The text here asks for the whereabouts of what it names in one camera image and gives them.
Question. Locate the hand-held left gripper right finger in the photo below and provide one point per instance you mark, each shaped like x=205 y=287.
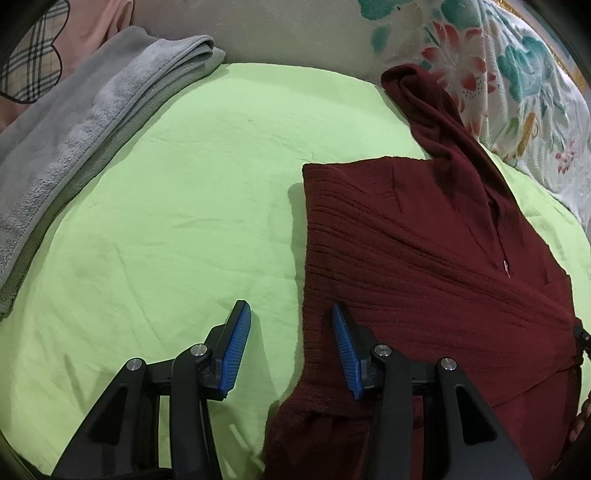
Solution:
x=346 y=350

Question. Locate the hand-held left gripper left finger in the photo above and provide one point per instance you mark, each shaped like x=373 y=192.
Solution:
x=235 y=350

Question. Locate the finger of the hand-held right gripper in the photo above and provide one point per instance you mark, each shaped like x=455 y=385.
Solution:
x=584 y=339

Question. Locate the maroon knit sweater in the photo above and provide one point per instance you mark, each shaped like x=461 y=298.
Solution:
x=415 y=240

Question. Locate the person's right hand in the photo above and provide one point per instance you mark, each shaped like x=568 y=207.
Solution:
x=582 y=422

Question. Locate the green bed sheet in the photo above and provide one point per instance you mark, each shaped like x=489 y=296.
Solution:
x=184 y=207

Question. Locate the grey folded towel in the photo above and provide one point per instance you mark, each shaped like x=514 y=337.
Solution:
x=69 y=138

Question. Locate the gold framed landscape painting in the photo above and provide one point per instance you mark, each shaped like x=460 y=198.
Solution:
x=564 y=62

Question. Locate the pink duvet with plaid hearts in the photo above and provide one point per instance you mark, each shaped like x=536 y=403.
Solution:
x=92 y=27

